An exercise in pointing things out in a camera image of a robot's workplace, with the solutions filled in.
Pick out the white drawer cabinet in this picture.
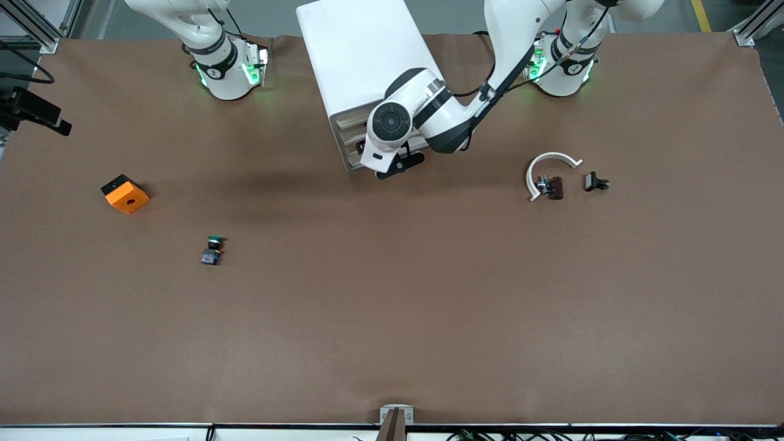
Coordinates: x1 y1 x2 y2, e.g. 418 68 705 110
296 0 446 173

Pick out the green push button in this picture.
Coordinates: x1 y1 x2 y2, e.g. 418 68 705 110
200 235 228 267

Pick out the brown table mat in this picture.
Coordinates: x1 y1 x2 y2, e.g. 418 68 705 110
0 31 784 426

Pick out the white semicircular clamp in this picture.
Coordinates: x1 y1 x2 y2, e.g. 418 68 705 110
525 151 584 203

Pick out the brown and chrome valve fitting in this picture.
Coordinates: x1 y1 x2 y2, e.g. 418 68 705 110
535 174 565 202

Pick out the aluminium frame profile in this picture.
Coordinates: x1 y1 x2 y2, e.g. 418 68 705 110
729 0 784 48
0 0 83 55

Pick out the orange button enclosure box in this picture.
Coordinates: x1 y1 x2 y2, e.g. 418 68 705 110
101 174 151 215

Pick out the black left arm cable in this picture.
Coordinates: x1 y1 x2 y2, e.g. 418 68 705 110
453 6 613 154

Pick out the metal bracket with post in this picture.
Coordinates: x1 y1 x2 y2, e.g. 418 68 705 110
377 404 415 441

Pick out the black cable bundle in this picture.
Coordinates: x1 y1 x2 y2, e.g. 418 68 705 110
447 429 784 441

